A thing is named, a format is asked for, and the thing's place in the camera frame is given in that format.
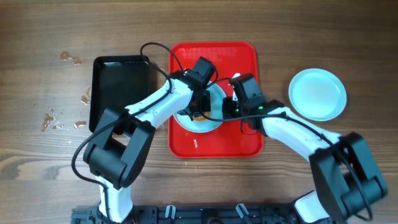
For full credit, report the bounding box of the green orange sponge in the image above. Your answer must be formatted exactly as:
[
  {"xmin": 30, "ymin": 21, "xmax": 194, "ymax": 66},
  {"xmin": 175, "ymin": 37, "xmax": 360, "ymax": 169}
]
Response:
[{"xmin": 193, "ymin": 112, "xmax": 209, "ymax": 121}]

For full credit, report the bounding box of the light blue plate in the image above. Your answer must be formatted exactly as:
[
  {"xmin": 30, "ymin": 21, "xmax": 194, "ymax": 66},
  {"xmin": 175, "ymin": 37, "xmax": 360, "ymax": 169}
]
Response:
[
  {"xmin": 288, "ymin": 68, "xmax": 348, "ymax": 121},
  {"xmin": 174, "ymin": 84, "xmax": 226, "ymax": 133}
]

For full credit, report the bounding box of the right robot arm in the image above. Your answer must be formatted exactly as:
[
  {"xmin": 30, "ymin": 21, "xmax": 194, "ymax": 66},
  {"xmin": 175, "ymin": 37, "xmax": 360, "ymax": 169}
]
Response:
[{"xmin": 223, "ymin": 73, "xmax": 388, "ymax": 223}]

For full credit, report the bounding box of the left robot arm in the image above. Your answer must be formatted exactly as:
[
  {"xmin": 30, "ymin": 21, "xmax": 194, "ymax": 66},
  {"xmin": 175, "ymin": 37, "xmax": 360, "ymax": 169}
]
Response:
[{"xmin": 80, "ymin": 57, "xmax": 216, "ymax": 223}]

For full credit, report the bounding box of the red plastic tray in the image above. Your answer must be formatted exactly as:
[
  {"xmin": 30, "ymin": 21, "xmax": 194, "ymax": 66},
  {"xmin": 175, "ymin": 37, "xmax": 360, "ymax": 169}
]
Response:
[{"xmin": 168, "ymin": 41, "xmax": 264, "ymax": 159}]

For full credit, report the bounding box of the black rectangular tray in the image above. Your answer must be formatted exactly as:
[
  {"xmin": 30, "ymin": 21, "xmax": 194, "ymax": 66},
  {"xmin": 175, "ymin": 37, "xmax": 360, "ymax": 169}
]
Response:
[{"xmin": 89, "ymin": 55, "xmax": 150, "ymax": 132}]

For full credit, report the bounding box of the left black cable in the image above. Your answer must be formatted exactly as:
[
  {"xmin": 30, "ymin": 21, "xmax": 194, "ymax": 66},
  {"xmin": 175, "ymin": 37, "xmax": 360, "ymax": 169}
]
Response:
[{"xmin": 71, "ymin": 42, "xmax": 184, "ymax": 223}]

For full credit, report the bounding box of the black cable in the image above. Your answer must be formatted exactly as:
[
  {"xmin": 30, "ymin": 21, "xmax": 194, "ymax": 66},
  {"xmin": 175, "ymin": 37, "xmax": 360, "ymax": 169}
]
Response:
[
  {"xmin": 71, "ymin": 42, "xmax": 184, "ymax": 223},
  {"xmin": 198, "ymin": 77, "xmax": 374, "ymax": 222}
]

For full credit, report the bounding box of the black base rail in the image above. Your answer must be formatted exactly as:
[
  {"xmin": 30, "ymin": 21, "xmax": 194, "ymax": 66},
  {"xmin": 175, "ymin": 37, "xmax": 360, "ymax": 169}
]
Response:
[{"xmin": 70, "ymin": 203, "xmax": 312, "ymax": 224}]

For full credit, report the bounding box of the right black cable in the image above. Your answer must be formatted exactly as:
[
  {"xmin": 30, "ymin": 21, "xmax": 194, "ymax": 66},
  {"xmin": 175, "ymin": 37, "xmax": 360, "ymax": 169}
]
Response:
[{"xmin": 198, "ymin": 77, "xmax": 374, "ymax": 222}]

